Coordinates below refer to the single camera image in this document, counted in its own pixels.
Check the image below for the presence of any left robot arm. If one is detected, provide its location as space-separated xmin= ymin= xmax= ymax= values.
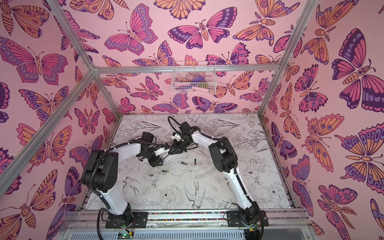
xmin=82 ymin=132 xmax=169 ymax=217

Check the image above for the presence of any white wire basket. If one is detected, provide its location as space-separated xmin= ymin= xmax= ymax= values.
xmin=170 ymin=61 xmax=218 ymax=95

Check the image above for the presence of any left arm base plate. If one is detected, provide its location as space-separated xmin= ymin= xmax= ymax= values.
xmin=105 ymin=212 xmax=149 ymax=229

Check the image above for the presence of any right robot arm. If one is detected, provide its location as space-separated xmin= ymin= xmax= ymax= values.
xmin=171 ymin=122 xmax=267 ymax=228

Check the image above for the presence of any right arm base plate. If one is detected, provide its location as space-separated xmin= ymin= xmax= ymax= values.
xmin=225 ymin=211 xmax=269 ymax=228

